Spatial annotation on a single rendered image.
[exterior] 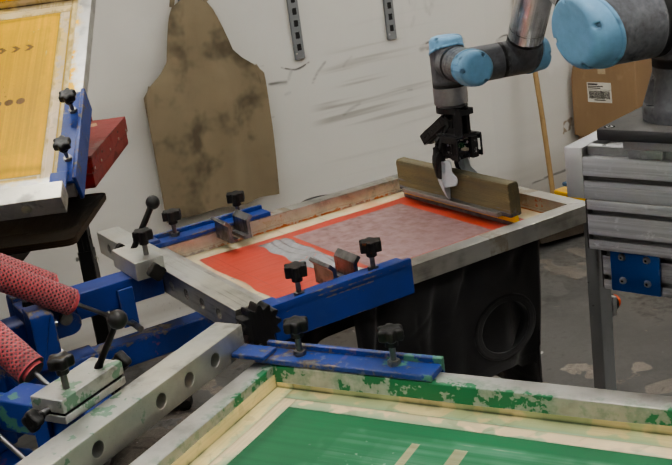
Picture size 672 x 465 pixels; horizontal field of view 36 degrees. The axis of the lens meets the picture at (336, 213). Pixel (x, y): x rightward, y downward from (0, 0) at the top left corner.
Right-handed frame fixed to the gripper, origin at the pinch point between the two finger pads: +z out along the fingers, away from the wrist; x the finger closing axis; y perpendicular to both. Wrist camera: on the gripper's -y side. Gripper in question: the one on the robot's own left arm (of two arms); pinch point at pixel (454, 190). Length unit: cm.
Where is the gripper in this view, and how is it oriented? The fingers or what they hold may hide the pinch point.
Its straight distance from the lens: 233.6
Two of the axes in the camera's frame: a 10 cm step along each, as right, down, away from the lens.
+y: 5.3, 1.8, -8.3
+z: 1.3, 9.5, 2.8
